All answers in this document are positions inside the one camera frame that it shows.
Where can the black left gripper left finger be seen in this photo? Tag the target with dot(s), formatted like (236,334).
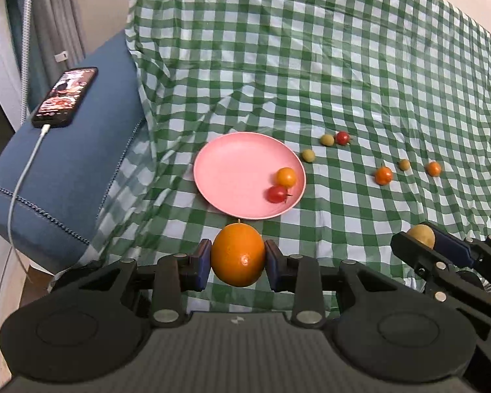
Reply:
(97,318)

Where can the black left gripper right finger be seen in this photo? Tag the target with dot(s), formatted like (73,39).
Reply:
(378,325)

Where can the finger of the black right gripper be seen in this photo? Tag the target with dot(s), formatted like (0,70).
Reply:
(442,280)
(467,253)

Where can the yellow fruit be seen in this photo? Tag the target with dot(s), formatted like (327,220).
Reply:
(423,234)

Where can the small orange tomato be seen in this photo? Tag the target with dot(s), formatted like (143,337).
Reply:
(434,169)

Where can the orange tomato with stem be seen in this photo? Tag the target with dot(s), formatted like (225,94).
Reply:
(383,175)

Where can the large orange citrus fruit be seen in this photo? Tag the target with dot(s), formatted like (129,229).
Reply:
(238,255)

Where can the red cherry tomato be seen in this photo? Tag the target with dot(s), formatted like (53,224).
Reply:
(342,138)
(277,194)

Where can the yellow-green small fruit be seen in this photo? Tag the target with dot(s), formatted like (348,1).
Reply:
(327,140)
(308,155)

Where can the small olive-yellow fruit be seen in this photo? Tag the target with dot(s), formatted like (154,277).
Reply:
(404,164)

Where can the blue sofa cushion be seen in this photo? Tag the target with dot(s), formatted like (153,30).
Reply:
(52,188)

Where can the red cherry tomato on plate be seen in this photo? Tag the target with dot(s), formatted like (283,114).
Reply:
(277,194)

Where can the orange cherry tomato on plate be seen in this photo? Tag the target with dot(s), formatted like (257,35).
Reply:
(286,177)

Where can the pink round plate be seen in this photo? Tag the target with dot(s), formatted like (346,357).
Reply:
(235,171)

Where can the black smartphone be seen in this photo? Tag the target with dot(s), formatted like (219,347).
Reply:
(63,100)

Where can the grey curtain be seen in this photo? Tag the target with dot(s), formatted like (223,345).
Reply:
(55,42)

